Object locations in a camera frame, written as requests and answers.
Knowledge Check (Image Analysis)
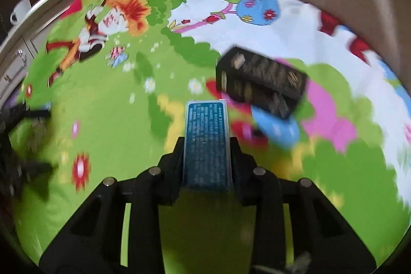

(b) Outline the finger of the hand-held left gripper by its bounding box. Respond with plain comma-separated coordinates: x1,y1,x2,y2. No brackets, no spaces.
8,105,52,122
13,160,54,180

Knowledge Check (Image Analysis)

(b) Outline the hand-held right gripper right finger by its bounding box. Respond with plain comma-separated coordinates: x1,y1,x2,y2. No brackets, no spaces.
228,136,377,274

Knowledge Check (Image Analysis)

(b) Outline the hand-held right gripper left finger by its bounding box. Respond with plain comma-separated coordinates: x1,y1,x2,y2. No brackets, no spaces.
39,136,186,274

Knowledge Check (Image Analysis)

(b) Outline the teal blue box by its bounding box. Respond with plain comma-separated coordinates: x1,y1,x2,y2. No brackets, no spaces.
182,99,233,192

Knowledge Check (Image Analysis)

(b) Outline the silver-edged dresser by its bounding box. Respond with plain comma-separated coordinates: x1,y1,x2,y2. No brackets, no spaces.
0,0,101,103

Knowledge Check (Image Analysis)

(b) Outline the green printed blanket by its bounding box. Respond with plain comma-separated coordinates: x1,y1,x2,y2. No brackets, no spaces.
10,0,411,269

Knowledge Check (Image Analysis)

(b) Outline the black patterned box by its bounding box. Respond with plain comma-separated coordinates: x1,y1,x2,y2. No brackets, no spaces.
215,45,309,121

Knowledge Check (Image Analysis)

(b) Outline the white cup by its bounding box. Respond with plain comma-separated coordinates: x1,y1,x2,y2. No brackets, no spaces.
10,0,33,25

